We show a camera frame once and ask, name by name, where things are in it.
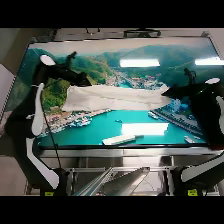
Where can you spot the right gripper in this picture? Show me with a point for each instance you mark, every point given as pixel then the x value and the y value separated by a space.
pixel 176 92

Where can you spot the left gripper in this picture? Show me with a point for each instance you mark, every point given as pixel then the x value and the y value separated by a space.
pixel 80 79

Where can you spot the white T-shirt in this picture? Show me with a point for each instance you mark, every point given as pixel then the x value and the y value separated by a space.
pixel 110 98

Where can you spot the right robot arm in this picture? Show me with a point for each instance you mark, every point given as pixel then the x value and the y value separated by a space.
pixel 206 110

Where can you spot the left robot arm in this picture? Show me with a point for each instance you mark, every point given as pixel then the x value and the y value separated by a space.
pixel 20 133

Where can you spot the black office chair base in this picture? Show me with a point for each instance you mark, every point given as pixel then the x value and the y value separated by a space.
pixel 142 33

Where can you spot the silver frame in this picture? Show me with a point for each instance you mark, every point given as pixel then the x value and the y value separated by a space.
pixel 126 181

